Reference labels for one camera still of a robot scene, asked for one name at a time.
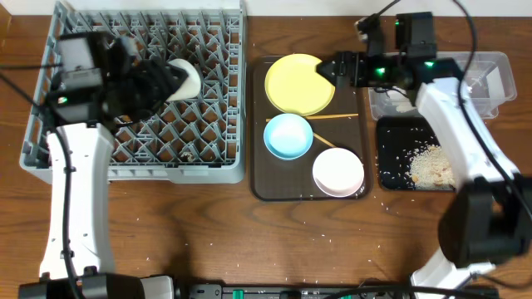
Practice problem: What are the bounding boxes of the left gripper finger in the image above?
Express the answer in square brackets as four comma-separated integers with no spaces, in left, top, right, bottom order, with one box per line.
[166,62,189,83]
[165,85,184,102]

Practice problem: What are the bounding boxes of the white plastic cup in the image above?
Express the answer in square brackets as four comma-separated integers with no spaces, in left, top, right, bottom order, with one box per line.
[168,58,202,100]

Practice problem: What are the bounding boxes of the rice and food scraps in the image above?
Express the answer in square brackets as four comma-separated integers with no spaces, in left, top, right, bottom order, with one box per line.
[406,145,455,190]

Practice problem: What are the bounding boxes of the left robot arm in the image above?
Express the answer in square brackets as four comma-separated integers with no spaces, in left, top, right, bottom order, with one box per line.
[18,32,202,298]

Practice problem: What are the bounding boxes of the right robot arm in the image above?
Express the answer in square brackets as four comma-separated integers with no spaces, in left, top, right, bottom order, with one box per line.
[317,12,531,298]

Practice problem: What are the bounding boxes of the black waste tray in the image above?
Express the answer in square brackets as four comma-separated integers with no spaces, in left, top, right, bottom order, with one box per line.
[377,117,455,192]

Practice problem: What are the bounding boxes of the yellow plate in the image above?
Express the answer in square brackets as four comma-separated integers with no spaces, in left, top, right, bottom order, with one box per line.
[264,54,335,116]

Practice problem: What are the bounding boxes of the wooden chopstick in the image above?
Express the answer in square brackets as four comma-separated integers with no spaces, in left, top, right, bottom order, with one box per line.
[265,113,359,123]
[313,133,336,148]

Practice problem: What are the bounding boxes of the dark brown serving tray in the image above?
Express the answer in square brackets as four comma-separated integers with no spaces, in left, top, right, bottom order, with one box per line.
[249,56,373,202]

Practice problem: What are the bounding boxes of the grey dish rack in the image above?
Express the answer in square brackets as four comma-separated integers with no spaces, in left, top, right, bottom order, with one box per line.
[34,1,247,184]

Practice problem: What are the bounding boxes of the light blue bowl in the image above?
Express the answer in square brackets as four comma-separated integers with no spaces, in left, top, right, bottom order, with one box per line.
[263,113,313,160]

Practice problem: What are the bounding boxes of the clear plastic bin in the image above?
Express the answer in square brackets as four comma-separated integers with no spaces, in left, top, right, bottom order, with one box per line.
[368,51,517,120]

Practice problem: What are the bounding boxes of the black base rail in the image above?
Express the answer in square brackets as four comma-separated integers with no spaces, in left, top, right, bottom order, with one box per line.
[173,284,500,299]

